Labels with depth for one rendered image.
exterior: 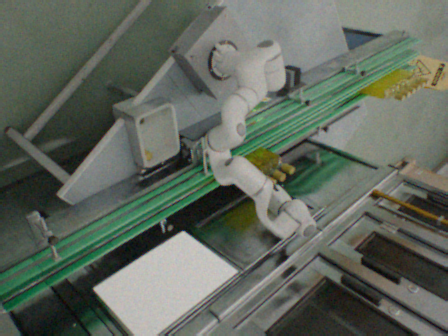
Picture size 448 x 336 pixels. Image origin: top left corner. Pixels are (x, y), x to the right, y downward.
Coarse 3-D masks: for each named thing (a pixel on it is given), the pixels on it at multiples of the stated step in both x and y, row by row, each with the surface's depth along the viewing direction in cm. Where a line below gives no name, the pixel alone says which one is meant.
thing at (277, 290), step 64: (320, 192) 190; (384, 192) 185; (128, 256) 164; (320, 256) 159; (384, 256) 157; (64, 320) 141; (192, 320) 135; (256, 320) 137; (320, 320) 136; (384, 320) 135
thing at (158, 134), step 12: (156, 108) 157; (168, 108) 164; (156, 120) 168; (168, 120) 168; (144, 132) 166; (156, 132) 170; (168, 132) 171; (144, 144) 168; (156, 144) 173; (168, 144) 175; (144, 156) 161; (156, 156) 169; (168, 156) 170
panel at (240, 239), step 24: (240, 192) 187; (288, 192) 185; (216, 216) 176; (240, 216) 175; (312, 216) 171; (168, 240) 165; (216, 240) 164; (240, 240) 163; (264, 240) 162; (288, 240) 163; (240, 264) 152; (216, 288) 143; (192, 312) 136
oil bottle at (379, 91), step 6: (372, 84) 238; (360, 90) 242; (366, 90) 239; (372, 90) 236; (378, 90) 233; (384, 90) 231; (390, 90) 231; (378, 96) 235; (384, 96) 232; (390, 96) 231; (396, 96) 228; (402, 96) 226
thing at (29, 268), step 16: (400, 64) 256; (288, 128) 199; (192, 176) 172; (160, 192) 164; (176, 192) 163; (128, 208) 157; (144, 208) 156; (96, 224) 150; (112, 224) 149; (64, 240) 144; (80, 240) 144; (96, 240) 144; (48, 256) 139; (64, 256) 138; (16, 272) 134; (32, 272) 133; (0, 288) 128
